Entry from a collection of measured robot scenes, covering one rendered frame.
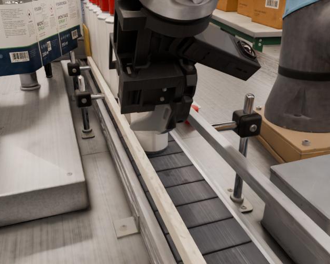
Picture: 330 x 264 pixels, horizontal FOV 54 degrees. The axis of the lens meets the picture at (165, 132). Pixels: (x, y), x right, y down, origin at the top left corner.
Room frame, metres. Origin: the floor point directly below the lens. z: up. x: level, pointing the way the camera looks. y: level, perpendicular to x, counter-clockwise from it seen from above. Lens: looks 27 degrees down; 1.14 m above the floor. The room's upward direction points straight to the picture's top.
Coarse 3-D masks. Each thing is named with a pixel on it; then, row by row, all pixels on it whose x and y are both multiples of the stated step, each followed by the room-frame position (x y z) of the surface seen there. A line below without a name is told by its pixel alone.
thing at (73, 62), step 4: (72, 52) 0.79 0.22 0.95; (72, 56) 0.79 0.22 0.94; (72, 60) 0.79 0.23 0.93; (68, 64) 0.78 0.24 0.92; (72, 64) 0.78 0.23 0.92; (76, 64) 0.78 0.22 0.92; (68, 68) 0.77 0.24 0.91; (72, 68) 0.78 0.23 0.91; (76, 68) 0.78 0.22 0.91; (80, 68) 0.79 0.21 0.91; (84, 68) 0.79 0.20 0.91; (88, 68) 0.80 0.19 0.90; (68, 72) 0.78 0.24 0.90; (72, 72) 0.78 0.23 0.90; (76, 72) 0.78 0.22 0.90; (80, 72) 0.78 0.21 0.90; (72, 76) 0.79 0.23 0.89; (76, 76) 0.79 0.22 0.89; (76, 80) 0.79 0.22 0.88; (76, 84) 0.79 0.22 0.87; (76, 88) 0.79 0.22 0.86
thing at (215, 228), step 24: (168, 144) 0.45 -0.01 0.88; (168, 168) 0.38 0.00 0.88; (192, 168) 0.38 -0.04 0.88; (168, 192) 0.33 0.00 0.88; (192, 192) 0.33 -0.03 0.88; (192, 216) 0.29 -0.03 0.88; (216, 216) 0.29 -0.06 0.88; (168, 240) 0.25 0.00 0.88; (216, 240) 0.25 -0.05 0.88; (240, 240) 0.25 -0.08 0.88
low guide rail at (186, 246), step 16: (96, 80) 0.71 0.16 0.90; (112, 96) 0.57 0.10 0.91; (112, 112) 0.53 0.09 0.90; (128, 128) 0.44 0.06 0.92; (128, 144) 0.41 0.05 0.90; (144, 160) 0.35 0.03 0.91; (144, 176) 0.33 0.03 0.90; (160, 192) 0.28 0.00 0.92; (160, 208) 0.27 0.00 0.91; (176, 224) 0.24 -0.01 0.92; (176, 240) 0.22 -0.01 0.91; (192, 240) 0.21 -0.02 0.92; (192, 256) 0.20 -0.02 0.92
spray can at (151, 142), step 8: (144, 112) 0.42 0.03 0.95; (136, 136) 0.43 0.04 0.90; (144, 136) 0.42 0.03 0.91; (152, 136) 0.42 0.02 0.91; (160, 136) 0.43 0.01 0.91; (144, 144) 0.42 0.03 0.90; (152, 144) 0.42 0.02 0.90; (160, 144) 0.43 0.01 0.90; (152, 152) 0.42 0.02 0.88; (160, 152) 0.43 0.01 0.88
